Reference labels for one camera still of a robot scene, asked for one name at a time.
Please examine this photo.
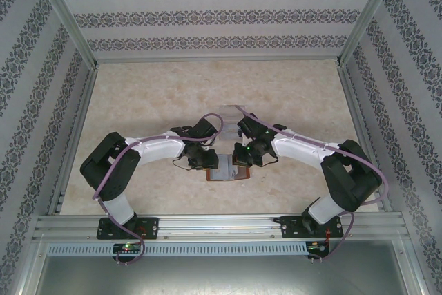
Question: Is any brown leather card holder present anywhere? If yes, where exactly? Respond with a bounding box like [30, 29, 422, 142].
[206, 155, 251, 182]

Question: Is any clear acrylic card stand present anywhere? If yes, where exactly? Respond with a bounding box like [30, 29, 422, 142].
[219, 104, 249, 142]

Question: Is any small LED controller board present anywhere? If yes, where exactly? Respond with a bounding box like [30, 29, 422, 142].
[306, 240, 332, 257]
[113, 242, 143, 255]

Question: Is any grey metal sheet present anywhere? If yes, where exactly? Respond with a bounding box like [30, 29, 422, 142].
[34, 256, 424, 295]

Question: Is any thin black right gripper cable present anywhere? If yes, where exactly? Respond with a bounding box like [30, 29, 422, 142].
[258, 155, 280, 169]

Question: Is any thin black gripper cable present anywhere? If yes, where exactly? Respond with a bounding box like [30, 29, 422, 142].
[258, 155, 280, 169]
[171, 156, 194, 172]

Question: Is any thin black left gripper cable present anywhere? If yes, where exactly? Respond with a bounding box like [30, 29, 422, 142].
[171, 156, 194, 172]

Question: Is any aluminium mounting rail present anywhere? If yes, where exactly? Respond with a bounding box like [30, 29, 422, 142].
[32, 214, 405, 241]

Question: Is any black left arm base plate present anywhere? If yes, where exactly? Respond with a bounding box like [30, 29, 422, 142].
[96, 217, 160, 240]

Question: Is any slotted grey cable duct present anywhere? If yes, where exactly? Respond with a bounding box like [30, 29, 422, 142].
[46, 241, 309, 258]

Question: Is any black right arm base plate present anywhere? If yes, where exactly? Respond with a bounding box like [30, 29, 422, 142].
[280, 215, 343, 240]

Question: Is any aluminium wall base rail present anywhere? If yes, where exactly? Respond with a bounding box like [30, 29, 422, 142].
[95, 57, 343, 66]

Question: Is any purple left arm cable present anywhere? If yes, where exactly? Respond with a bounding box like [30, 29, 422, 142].
[93, 113, 227, 265]

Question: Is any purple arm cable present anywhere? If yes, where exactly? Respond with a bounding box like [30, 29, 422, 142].
[93, 113, 227, 265]
[234, 104, 386, 262]

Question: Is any aluminium table edge rail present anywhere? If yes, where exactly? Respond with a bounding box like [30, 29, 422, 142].
[336, 65, 394, 215]
[46, 65, 101, 216]

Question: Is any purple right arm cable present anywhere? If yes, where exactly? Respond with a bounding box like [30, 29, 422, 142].
[234, 104, 386, 262]

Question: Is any aluminium frame post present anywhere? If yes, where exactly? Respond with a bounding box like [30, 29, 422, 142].
[335, 0, 405, 68]
[26, 0, 100, 68]

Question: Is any aluminium frame bar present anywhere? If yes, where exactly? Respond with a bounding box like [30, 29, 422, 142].
[396, 236, 436, 295]
[13, 238, 48, 295]

